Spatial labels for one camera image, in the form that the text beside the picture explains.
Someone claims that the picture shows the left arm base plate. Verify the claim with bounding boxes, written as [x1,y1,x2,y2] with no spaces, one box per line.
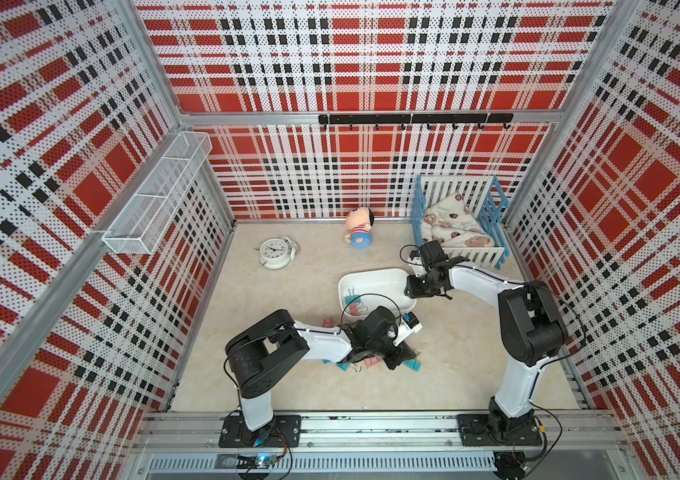
[218,413,302,448]

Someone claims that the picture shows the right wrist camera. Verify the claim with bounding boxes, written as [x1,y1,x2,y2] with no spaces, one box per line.
[415,240,450,270]

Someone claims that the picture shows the blue white toy crib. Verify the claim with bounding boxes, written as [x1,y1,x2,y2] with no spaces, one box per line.
[410,175,510,269]

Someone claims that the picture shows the pink baby doll toy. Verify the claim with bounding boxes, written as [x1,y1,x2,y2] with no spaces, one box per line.
[344,207,375,249]

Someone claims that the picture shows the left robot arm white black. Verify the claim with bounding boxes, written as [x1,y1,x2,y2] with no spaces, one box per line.
[223,306,422,433]

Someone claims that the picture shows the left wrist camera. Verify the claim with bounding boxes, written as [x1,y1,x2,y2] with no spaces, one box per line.
[393,311,422,346]

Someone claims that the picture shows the black hook rail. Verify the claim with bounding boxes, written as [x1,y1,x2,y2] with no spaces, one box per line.
[318,113,514,128]

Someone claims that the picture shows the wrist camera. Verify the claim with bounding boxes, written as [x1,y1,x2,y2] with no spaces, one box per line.
[415,240,450,270]
[393,311,422,346]

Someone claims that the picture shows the white plastic storage box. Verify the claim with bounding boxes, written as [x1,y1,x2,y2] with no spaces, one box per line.
[338,268,417,322]

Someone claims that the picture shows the aluminium front rail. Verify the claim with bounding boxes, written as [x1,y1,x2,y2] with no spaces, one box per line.
[134,409,627,453]

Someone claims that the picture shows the printed crib blanket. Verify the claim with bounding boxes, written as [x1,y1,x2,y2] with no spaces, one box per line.
[421,193,495,248]

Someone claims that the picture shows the white alarm clock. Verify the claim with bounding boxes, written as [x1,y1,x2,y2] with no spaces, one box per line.
[259,236,300,270]

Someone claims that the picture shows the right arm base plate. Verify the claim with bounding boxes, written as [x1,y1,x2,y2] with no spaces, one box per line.
[457,411,543,447]

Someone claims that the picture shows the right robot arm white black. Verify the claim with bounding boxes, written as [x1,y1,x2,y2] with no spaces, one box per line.
[405,258,569,420]

